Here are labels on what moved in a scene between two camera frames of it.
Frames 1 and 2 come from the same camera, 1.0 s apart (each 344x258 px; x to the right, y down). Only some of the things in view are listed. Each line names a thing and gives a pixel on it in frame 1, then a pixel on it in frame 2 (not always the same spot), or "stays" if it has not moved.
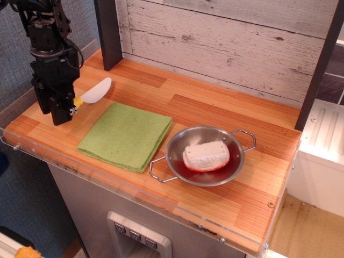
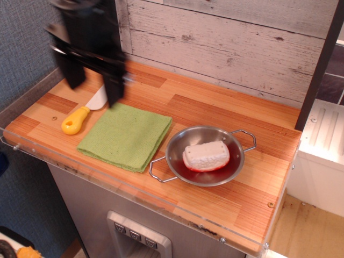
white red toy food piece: [206, 156] stays
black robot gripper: [56, 77] → [88, 40]
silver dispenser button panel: [133, 239] stays
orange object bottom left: [27, 252] stays
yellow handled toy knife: [92, 94] → [72, 125]
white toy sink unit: [316, 177] stays
